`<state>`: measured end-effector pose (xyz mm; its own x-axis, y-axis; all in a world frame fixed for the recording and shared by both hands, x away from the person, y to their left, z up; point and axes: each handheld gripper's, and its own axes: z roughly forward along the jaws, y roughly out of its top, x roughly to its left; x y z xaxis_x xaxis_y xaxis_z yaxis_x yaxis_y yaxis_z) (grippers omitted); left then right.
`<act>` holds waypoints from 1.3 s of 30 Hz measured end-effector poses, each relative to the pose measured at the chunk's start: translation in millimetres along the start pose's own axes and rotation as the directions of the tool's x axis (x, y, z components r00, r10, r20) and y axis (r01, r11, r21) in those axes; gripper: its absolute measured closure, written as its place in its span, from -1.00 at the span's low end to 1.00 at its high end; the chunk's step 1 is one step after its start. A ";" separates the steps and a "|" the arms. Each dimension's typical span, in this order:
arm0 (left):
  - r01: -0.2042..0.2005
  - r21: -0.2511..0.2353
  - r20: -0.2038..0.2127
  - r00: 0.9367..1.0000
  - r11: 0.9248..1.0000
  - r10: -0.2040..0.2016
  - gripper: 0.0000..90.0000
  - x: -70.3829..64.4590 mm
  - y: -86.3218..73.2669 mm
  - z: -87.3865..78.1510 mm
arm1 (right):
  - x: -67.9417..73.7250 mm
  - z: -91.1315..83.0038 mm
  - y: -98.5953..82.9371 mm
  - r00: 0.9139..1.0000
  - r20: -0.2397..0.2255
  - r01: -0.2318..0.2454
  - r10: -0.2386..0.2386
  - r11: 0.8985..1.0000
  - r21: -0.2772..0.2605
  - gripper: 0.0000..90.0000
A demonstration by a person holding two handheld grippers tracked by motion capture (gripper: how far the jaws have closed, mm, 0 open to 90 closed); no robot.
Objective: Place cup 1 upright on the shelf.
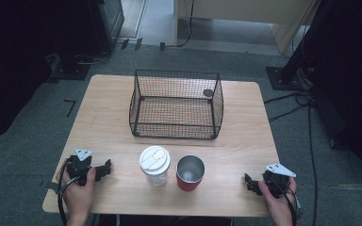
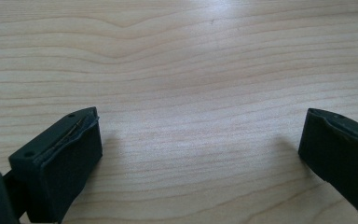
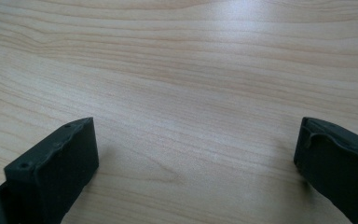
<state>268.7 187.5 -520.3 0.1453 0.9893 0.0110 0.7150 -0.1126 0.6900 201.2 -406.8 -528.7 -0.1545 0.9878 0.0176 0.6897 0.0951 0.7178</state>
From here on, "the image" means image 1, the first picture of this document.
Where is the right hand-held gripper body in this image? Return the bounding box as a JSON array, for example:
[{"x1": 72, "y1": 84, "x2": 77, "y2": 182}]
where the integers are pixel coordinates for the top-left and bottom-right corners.
[{"x1": 262, "y1": 163, "x2": 297, "y2": 199}]

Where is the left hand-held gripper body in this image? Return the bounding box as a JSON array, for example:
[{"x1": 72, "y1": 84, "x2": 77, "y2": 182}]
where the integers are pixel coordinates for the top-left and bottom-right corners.
[{"x1": 66, "y1": 148, "x2": 94, "y2": 186}]

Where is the clear cup with white lid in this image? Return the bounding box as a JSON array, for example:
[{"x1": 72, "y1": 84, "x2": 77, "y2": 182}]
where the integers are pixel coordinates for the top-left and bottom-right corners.
[{"x1": 139, "y1": 145, "x2": 172, "y2": 187}]

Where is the red metal cup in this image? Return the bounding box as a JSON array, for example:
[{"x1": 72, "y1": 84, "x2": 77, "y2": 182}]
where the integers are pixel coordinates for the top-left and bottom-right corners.
[{"x1": 175, "y1": 154, "x2": 206, "y2": 192}]

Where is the black wire mesh basket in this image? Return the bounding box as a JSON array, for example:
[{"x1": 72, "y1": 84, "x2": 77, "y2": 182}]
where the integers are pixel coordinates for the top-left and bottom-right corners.
[{"x1": 128, "y1": 69, "x2": 224, "y2": 140}]

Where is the person's right hand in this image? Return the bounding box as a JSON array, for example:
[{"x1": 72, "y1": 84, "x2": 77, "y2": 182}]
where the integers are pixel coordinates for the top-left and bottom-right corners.
[{"x1": 257, "y1": 176, "x2": 298, "y2": 221}]

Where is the person's left hand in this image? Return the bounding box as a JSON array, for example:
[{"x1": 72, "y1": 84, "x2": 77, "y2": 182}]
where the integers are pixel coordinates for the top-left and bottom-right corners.
[{"x1": 61, "y1": 168, "x2": 97, "y2": 220}]

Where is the grey tape strip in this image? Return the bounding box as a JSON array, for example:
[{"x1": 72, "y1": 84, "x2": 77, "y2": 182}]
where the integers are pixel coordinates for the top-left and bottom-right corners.
[{"x1": 45, "y1": 181, "x2": 60, "y2": 193}]

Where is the black angled floor tape mark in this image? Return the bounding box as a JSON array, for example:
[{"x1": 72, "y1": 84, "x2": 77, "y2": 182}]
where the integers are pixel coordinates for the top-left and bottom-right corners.
[{"x1": 63, "y1": 99, "x2": 77, "y2": 118}]

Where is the dark curtain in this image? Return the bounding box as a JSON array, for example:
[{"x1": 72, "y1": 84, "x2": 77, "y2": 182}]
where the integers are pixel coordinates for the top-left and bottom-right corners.
[
  {"x1": 0, "y1": 0, "x2": 92, "y2": 149},
  {"x1": 310, "y1": 0, "x2": 362, "y2": 191}
]

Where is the black cabinet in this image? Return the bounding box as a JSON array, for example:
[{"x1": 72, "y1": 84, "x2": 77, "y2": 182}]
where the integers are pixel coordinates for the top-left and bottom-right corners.
[{"x1": 88, "y1": 0, "x2": 125, "y2": 55}]

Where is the light wooden desk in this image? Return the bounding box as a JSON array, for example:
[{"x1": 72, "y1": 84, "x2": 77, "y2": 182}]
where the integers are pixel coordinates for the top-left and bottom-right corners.
[{"x1": 173, "y1": 0, "x2": 322, "y2": 57}]

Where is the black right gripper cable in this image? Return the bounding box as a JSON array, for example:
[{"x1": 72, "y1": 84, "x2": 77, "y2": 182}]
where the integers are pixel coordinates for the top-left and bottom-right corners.
[{"x1": 271, "y1": 179, "x2": 298, "y2": 226}]

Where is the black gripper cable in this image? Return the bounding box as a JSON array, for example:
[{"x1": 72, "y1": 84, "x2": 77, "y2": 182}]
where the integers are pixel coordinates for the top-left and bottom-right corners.
[
  {"x1": 271, "y1": 179, "x2": 298, "y2": 226},
  {"x1": 57, "y1": 157, "x2": 80, "y2": 226}
]

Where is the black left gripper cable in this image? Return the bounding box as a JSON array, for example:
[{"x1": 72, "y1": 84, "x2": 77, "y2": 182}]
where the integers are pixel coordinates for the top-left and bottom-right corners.
[{"x1": 57, "y1": 157, "x2": 80, "y2": 226}]

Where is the long black floor cable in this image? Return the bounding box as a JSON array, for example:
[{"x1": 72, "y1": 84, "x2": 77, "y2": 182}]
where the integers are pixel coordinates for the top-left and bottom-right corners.
[{"x1": 306, "y1": 103, "x2": 320, "y2": 226}]

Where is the black floor cable bundle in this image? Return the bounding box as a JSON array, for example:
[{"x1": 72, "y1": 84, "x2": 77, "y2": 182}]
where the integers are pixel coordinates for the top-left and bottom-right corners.
[{"x1": 263, "y1": 89, "x2": 313, "y2": 123}]

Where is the black stand base plate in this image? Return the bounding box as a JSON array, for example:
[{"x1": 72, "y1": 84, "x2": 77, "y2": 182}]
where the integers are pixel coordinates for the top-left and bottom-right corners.
[
  {"x1": 47, "y1": 52, "x2": 92, "y2": 81},
  {"x1": 265, "y1": 66, "x2": 313, "y2": 92}
]

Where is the black stand post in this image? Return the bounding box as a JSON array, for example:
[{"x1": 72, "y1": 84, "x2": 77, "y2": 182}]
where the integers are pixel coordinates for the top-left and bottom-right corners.
[{"x1": 279, "y1": 0, "x2": 338, "y2": 83}]

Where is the black hanging cable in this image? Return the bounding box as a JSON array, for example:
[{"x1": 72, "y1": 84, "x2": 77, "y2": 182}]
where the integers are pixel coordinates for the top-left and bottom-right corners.
[{"x1": 166, "y1": 0, "x2": 196, "y2": 49}]

